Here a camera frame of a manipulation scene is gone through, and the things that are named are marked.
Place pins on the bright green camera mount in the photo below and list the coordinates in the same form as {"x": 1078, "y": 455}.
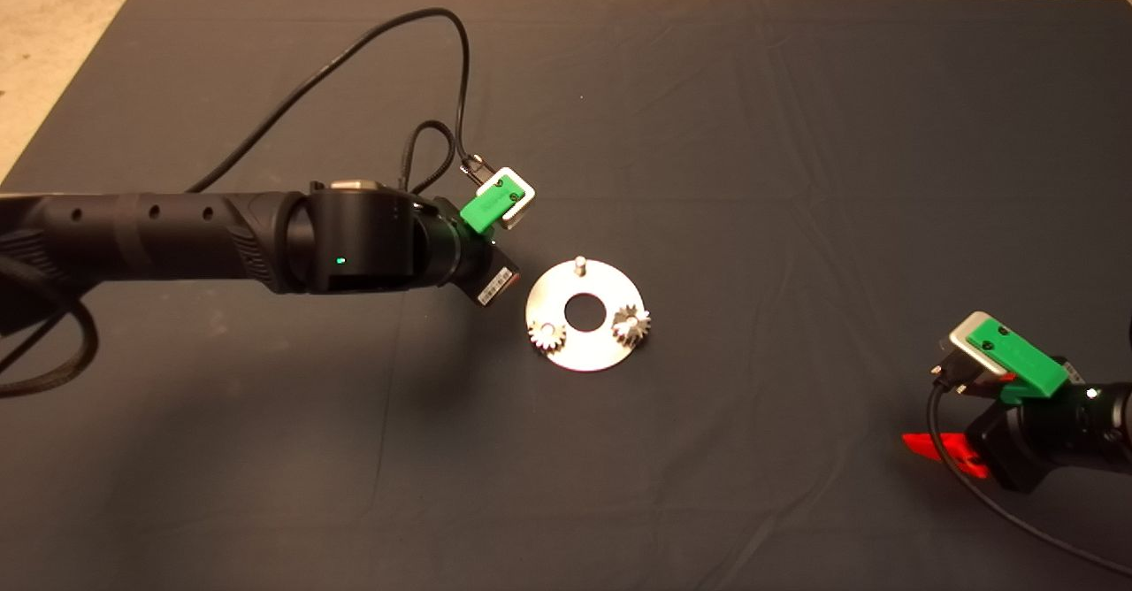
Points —
{"x": 486, "y": 211}
{"x": 1017, "y": 356}

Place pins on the small steel planetary gear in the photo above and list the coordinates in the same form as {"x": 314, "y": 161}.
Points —
{"x": 630, "y": 326}
{"x": 546, "y": 336}

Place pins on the dark grey table cloth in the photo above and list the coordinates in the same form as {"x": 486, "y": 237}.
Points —
{"x": 707, "y": 131}

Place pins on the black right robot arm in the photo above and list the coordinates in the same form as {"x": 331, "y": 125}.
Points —
{"x": 1123, "y": 427}

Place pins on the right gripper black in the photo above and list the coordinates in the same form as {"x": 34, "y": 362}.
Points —
{"x": 1044, "y": 436}

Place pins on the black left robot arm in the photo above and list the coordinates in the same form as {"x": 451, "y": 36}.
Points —
{"x": 177, "y": 233}

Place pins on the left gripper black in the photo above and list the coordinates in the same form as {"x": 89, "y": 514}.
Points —
{"x": 473, "y": 259}

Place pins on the round metal carrier plate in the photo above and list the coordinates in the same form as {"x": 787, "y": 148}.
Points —
{"x": 584, "y": 352}

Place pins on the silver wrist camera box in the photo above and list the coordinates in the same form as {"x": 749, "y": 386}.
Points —
{"x": 968, "y": 343}
{"x": 522, "y": 200}

